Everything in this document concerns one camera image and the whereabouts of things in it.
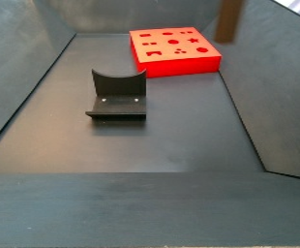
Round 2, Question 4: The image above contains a brown hexagon peg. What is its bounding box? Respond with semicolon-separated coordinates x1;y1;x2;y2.
215;0;245;44

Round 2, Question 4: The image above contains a red shape-sorting board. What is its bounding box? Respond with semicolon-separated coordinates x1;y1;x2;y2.
129;27;221;78

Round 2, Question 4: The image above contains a dark curved holder bracket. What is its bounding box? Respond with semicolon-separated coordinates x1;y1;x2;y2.
85;71;147;119

